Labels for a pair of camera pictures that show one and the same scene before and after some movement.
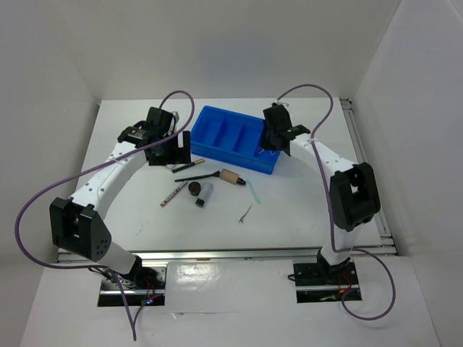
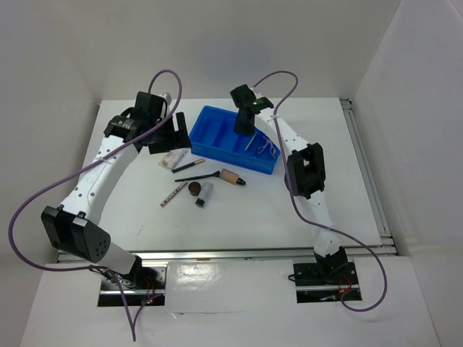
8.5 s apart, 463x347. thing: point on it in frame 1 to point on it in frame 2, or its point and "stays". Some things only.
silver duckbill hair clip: x=241 y=220 to x=250 y=141
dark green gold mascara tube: x=190 y=164 stays
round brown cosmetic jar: x=194 y=188 stays
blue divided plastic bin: x=231 y=139 stays
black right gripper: x=264 y=143 to x=248 y=131
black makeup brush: x=215 y=174 stays
